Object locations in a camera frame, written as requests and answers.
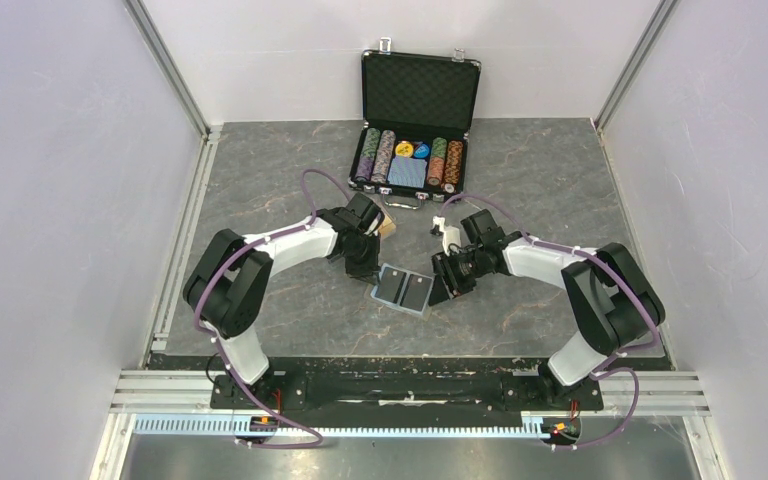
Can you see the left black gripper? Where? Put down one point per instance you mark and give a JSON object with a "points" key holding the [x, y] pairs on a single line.
{"points": [[367, 272]]}

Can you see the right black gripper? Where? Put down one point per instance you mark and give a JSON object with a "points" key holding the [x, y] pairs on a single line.
{"points": [[449, 276]]}

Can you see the orange card box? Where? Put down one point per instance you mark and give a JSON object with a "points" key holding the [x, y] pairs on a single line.
{"points": [[386, 226]]}

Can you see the beige card holder wallet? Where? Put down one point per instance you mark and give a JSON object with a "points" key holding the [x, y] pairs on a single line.
{"points": [[402, 290]]}

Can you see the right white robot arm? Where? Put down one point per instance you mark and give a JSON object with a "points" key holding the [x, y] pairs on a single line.
{"points": [[613, 303]]}

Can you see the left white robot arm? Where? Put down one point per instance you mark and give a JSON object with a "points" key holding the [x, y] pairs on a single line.
{"points": [[227, 287]]}

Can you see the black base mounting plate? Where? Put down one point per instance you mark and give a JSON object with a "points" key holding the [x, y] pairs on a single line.
{"points": [[406, 391]]}

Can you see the black poker chip case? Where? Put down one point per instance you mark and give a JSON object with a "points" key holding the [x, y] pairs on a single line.
{"points": [[417, 112]]}

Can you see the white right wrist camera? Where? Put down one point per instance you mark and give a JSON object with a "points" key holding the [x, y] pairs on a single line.
{"points": [[448, 235]]}

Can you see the grey slotted cable duct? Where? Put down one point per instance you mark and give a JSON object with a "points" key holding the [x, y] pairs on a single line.
{"points": [[265, 427]]}

